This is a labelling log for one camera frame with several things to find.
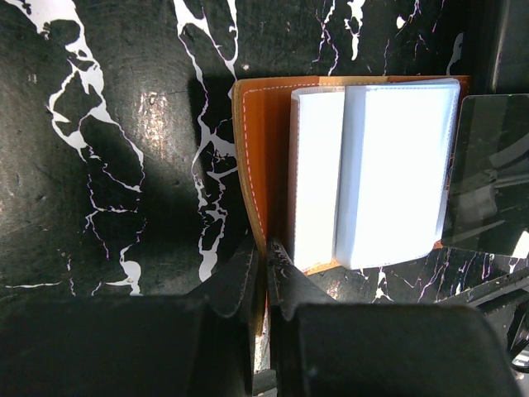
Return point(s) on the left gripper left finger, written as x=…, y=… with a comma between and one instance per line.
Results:
x=230, y=291

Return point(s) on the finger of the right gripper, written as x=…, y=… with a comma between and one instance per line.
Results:
x=490, y=290

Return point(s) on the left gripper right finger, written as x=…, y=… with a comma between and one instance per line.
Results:
x=288, y=287

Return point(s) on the brown leather card holder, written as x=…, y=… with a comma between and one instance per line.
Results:
x=262, y=114

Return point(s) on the black card box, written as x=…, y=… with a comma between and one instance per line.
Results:
x=507, y=50

